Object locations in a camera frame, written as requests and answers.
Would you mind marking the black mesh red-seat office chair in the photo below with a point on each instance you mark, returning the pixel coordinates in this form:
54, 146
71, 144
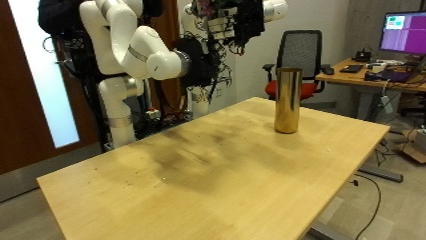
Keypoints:
299, 50

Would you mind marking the brown door with glass panel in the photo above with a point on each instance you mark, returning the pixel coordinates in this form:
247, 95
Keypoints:
17, 100

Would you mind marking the black computer mouse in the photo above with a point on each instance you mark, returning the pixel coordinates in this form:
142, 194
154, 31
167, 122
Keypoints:
327, 70

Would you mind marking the cardboard box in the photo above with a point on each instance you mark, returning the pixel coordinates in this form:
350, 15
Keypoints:
412, 148

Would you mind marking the grey table foot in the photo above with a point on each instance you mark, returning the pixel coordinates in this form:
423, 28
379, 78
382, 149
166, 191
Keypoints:
380, 173

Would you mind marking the computer monitor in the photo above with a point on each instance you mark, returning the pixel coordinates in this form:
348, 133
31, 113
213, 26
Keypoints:
406, 33

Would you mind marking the gold cylindrical metal vase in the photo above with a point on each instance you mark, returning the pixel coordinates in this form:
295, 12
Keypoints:
287, 100

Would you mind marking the white power adapter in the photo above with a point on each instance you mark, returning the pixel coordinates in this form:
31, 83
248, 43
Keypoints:
386, 104

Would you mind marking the wooden office desk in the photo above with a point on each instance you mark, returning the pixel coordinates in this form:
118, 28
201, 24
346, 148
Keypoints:
340, 77

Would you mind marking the white emergency stop box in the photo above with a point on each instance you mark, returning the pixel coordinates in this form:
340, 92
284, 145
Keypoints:
151, 114

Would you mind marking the black desk phone device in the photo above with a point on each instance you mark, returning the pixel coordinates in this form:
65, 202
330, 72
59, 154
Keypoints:
362, 55

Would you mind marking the dark laptop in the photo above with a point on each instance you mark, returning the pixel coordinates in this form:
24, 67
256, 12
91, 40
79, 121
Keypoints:
396, 75

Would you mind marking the person in black clothes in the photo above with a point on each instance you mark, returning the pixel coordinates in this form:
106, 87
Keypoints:
50, 16

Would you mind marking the black keyboard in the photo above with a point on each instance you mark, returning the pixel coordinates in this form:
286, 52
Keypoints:
351, 68

